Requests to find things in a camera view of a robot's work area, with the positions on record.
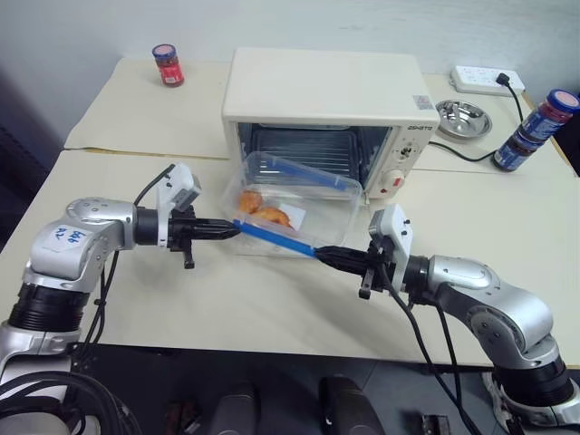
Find white power strip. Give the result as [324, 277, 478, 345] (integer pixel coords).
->
[449, 65, 527, 95]

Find clear food container blue clips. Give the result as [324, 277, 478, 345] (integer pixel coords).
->
[220, 151, 363, 259]

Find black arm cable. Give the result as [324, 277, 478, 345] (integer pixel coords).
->
[380, 260, 484, 435]
[67, 165, 176, 368]

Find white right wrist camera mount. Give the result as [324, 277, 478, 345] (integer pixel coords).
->
[369, 203, 413, 294]

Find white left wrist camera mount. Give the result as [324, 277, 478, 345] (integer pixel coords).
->
[156, 162, 204, 250]

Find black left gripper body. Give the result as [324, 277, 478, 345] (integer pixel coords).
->
[166, 206, 201, 270]

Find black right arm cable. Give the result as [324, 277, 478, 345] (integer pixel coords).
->
[380, 260, 484, 435]

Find grey rounded dark shape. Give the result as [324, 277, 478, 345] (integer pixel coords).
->
[210, 380, 257, 435]

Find long orange fried food piece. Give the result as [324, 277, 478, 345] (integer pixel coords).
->
[256, 206, 294, 227]

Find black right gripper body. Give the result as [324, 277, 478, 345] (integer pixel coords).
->
[359, 235, 395, 301]

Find round orange fried food piece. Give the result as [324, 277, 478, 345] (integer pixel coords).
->
[238, 189, 265, 214]

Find black oven power cable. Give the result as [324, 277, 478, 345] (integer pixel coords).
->
[428, 72, 529, 163]

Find black cable bundle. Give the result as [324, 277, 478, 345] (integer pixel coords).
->
[0, 371, 141, 435]

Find red jar blue lid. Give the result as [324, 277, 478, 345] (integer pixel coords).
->
[151, 43, 186, 87]

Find white paper slip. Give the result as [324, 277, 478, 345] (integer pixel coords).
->
[280, 203, 307, 232]

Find black rounded dark shape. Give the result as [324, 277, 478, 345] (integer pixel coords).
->
[318, 374, 386, 435]

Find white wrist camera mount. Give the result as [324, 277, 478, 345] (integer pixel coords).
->
[369, 203, 413, 294]
[156, 162, 204, 250]

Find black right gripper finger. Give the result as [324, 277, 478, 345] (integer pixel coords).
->
[318, 255, 370, 277]
[315, 246, 371, 266]

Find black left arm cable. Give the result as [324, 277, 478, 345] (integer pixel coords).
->
[67, 165, 176, 368]

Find small dark brown object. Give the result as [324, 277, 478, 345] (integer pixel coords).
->
[420, 412, 452, 435]

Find stainless steel bowl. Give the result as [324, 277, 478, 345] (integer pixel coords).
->
[434, 98, 493, 140]

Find cream toaster oven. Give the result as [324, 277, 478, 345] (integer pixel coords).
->
[220, 47, 441, 200]

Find dark jar blue label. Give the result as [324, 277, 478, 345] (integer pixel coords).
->
[491, 130, 545, 172]

